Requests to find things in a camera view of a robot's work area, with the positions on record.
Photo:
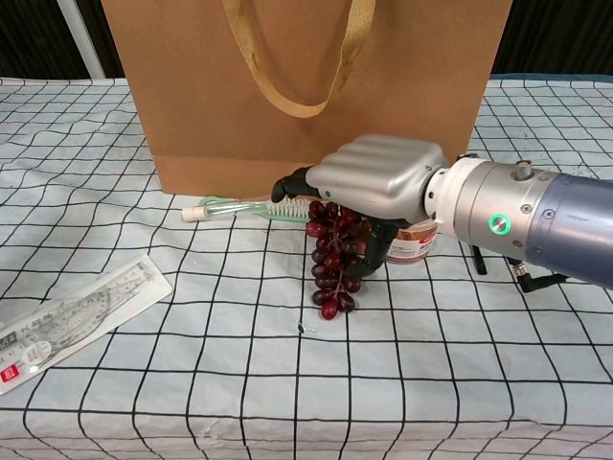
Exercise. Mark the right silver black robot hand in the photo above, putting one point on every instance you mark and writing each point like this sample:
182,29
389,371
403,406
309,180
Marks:
378,172

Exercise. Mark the round brown cake cup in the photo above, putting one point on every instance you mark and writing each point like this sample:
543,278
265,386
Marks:
412,244

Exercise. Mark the red grape bunch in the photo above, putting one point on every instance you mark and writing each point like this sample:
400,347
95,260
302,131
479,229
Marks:
335,268

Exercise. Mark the brown paper shopping bag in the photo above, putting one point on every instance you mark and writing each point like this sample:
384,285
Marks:
215,120

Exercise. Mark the white black checkered tablecloth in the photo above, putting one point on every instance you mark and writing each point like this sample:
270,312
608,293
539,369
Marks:
239,359

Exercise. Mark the clear packaged ruler set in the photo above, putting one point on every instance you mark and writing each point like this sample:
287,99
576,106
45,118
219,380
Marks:
81,316

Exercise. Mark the white partition frame post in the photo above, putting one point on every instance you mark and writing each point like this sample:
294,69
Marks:
84,38

